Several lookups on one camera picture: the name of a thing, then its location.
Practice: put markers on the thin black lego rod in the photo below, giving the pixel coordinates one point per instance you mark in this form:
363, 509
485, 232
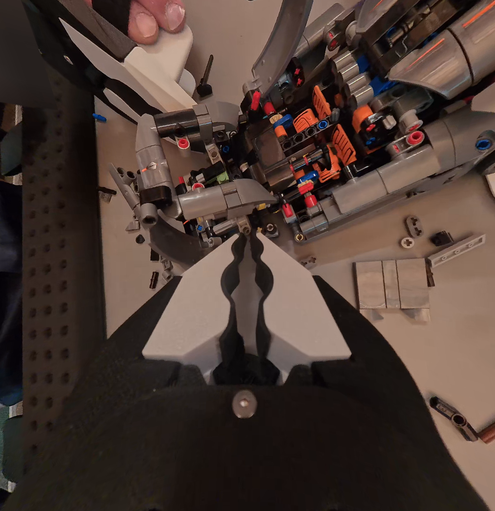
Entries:
205, 78

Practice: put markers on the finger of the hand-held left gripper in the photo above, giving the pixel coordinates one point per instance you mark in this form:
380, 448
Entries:
115, 99
159, 68

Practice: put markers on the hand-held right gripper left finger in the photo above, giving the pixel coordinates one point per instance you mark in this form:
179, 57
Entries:
179, 319

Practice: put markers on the black lego block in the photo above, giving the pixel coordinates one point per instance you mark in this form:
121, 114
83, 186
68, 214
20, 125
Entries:
441, 238

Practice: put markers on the grey lego car model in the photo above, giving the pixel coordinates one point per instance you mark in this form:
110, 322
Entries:
411, 175

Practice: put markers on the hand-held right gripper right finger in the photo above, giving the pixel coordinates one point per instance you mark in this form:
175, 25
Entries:
307, 319

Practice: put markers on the black axle connector piece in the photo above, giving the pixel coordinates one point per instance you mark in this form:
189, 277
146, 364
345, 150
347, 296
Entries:
453, 417

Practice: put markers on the person's dark blue clothing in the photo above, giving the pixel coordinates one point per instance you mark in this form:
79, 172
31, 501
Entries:
5, 279

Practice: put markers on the grey lego connector assembly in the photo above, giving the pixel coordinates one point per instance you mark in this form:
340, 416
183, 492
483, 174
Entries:
166, 271

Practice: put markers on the grey lego cross-hole beam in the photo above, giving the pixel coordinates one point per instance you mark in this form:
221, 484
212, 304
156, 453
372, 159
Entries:
414, 225
308, 261

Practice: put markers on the grey lego tile panel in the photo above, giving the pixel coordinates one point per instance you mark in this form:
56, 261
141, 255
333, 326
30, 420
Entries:
391, 283

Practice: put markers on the white round lego piece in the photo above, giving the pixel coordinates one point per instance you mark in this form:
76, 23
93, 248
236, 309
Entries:
407, 242

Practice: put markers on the brown lego axle pin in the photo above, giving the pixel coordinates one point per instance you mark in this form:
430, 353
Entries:
494, 433

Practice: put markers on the grey lego slope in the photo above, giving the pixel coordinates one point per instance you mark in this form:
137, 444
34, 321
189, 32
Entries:
132, 226

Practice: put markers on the dark perforated panel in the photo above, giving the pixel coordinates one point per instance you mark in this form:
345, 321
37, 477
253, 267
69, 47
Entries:
59, 239

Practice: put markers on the grey lego panel strip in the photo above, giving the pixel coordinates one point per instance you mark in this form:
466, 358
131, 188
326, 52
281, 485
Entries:
125, 179

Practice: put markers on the black lego pin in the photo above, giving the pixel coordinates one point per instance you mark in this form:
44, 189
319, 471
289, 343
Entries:
153, 279

